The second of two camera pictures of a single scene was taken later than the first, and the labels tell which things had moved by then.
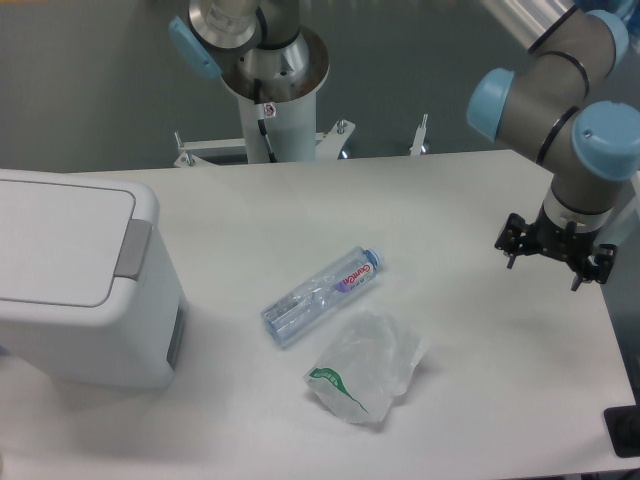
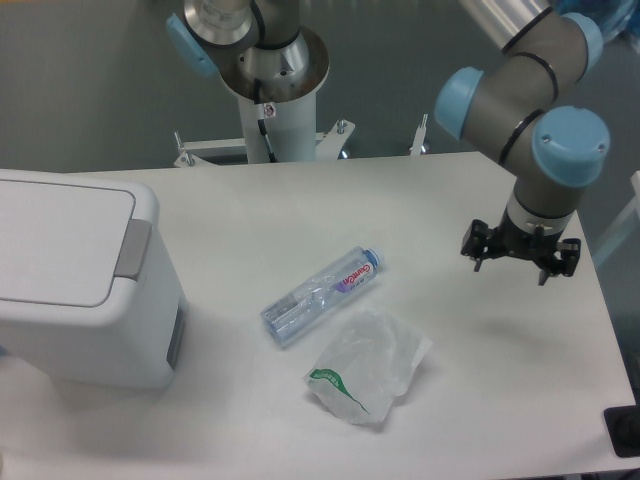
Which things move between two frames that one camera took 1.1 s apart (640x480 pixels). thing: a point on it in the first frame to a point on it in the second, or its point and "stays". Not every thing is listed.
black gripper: x=569 y=242 to x=481 y=241
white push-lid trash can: x=87 y=287 stays
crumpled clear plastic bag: x=366 y=360 stays
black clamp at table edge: x=623 y=425 stays
